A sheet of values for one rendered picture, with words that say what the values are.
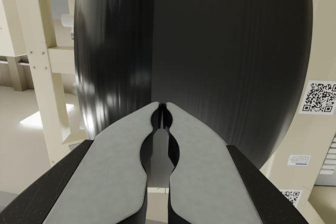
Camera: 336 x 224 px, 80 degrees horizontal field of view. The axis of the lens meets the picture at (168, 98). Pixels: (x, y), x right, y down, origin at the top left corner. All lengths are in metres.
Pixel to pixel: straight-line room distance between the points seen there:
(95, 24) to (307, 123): 0.47
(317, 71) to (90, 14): 0.43
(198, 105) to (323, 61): 0.33
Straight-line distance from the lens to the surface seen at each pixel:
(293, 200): 0.68
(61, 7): 7.07
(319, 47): 0.49
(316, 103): 0.53
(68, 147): 1.08
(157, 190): 0.94
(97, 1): 0.24
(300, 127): 0.54
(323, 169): 0.67
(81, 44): 0.25
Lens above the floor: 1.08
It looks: 22 degrees up
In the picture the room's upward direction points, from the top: 177 degrees counter-clockwise
